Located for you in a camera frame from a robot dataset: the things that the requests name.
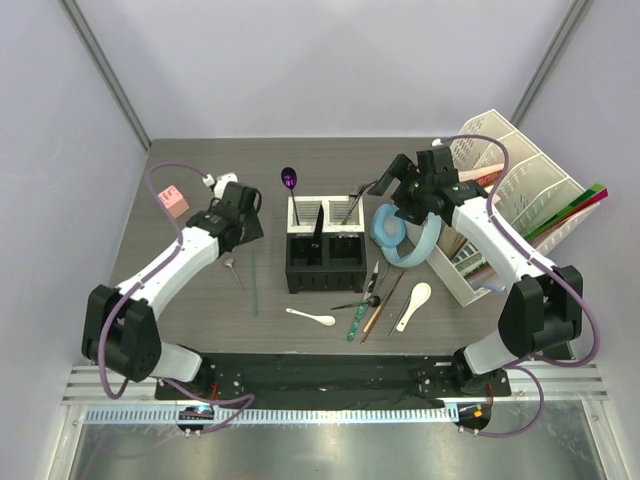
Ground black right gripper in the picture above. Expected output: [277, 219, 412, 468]
[369, 154, 434, 226]

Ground teal chopstick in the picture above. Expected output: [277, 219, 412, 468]
[250, 251, 259, 317]

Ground purple iridescent spoon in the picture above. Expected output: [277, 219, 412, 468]
[280, 167, 300, 226]

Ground black knife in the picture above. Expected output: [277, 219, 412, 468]
[306, 205, 324, 266]

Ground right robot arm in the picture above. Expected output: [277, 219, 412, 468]
[368, 146, 583, 395]

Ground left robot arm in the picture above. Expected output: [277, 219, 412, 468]
[81, 175, 264, 399]

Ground silver spoon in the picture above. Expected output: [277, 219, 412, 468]
[224, 257, 246, 293]

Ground light blue headphones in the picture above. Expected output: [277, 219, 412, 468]
[370, 204, 442, 269]

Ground pink cube power adapter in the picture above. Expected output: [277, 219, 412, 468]
[157, 185, 189, 219]

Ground white slotted utensil caddy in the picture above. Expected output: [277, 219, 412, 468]
[286, 195, 366, 236]

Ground red book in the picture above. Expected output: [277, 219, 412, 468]
[458, 163, 504, 188]

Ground black slotted utensil caddy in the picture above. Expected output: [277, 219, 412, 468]
[285, 233, 368, 294]

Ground dark brown chopstick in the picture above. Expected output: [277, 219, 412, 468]
[360, 272, 405, 345]

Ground large white ceramic spoon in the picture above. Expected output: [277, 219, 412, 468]
[395, 282, 432, 332]

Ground silver chopstick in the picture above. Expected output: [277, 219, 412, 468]
[388, 298, 411, 337]

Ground small black spoon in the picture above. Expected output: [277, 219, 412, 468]
[331, 295, 381, 311]

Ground small white ceramic spoon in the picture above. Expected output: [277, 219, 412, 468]
[285, 308, 336, 327]

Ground green patterned chopstick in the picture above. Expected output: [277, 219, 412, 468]
[346, 301, 369, 342]

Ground white desk file organizer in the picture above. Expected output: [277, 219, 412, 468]
[427, 109, 605, 307]

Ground rose gold chopstick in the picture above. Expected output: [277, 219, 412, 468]
[363, 270, 405, 336]

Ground green and magenta folders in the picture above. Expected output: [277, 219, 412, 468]
[524, 184, 608, 241]

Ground black mounting base plate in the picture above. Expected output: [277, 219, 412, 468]
[92, 350, 574, 401]

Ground aluminium frame rail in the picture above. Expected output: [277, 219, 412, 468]
[62, 362, 608, 430]

